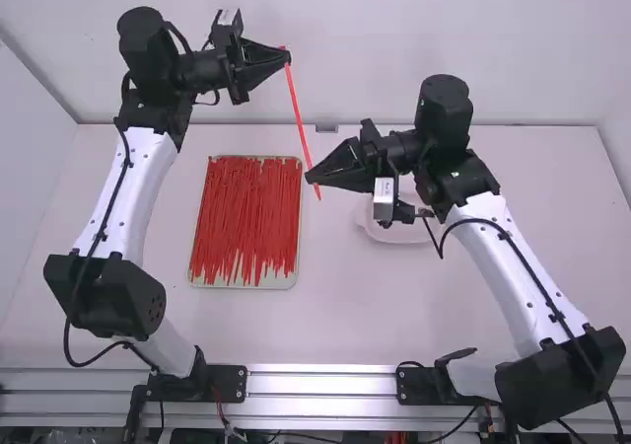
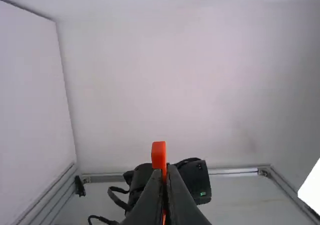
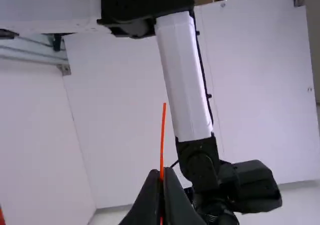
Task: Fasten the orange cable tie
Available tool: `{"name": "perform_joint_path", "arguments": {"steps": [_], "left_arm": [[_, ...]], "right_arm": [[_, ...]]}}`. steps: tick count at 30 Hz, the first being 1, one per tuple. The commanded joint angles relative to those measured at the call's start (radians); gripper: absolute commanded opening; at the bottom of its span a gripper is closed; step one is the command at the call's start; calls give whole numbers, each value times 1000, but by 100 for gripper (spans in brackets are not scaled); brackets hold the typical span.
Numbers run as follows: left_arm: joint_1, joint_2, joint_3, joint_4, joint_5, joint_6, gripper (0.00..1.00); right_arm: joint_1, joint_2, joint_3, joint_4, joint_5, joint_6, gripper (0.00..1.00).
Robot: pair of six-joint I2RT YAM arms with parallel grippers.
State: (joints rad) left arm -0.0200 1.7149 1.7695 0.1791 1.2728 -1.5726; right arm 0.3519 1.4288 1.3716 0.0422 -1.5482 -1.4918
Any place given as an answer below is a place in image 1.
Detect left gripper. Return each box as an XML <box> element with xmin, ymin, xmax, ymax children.
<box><xmin>210</xmin><ymin>24</ymin><xmax>293</xmax><ymax>106</ymax></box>

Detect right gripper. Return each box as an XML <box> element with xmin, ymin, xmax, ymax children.
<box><xmin>304</xmin><ymin>116</ymin><xmax>399</xmax><ymax>194</ymax></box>

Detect orange cable tie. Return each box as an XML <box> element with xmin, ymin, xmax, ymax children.
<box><xmin>278</xmin><ymin>43</ymin><xmax>324</xmax><ymax>202</ymax></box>

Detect white dish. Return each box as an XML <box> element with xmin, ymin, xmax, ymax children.
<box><xmin>353</xmin><ymin>191</ymin><xmax>445</xmax><ymax>246</ymax></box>

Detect pale tray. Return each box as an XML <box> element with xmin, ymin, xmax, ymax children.
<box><xmin>185</xmin><ymin>153</ymin><xmax>304</xmax><ymax>291</ymax></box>

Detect silver rails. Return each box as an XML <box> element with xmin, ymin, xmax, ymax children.
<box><xmin>0</xmin><ymin>362</ymin><xmax>631</xmax><ymax>435</ymax></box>

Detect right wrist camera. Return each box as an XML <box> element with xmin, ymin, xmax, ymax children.
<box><xmin>372</xmin><ymin>176</ymin><xmax>416</xmax><ymax>228</ymax></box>

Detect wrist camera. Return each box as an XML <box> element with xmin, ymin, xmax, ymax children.
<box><xmin>215</xmin><ymin>8</ymin><xmax>244</xmax><ymax>30</ymax></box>
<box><xmin>372</xmin><ymin>176</ymin><xmax>416</xmax><ymax>228</ymax></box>

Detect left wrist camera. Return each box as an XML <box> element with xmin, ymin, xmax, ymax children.
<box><xmin>215</xmin><ymin>8</ymin><xmax>244</xmax><ymax>30</ymax></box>

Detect black cable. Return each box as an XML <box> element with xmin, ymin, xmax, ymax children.
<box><xmin>418</xmin><ymin>209</ymin><xmax>502</xmax><ymax>260</ymax></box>
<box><xmin>194</xmin><ymin>87</ymin><xmax>222</xmax><ymax>109</ymax></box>
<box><xmin>594</xmin><ymin>384</ymin><xmax>628</xmax><ymax>444</ymax></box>
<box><xmin>62</xmin><ymin>310</ymin><xmax>131</xmax><ymax>369</ymax></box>

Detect row of orange cable ties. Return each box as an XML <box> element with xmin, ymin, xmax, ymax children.
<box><xmin>189</xmin><ymin>155</ymin><xmax>303</xmax><ymax>287</ymax></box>

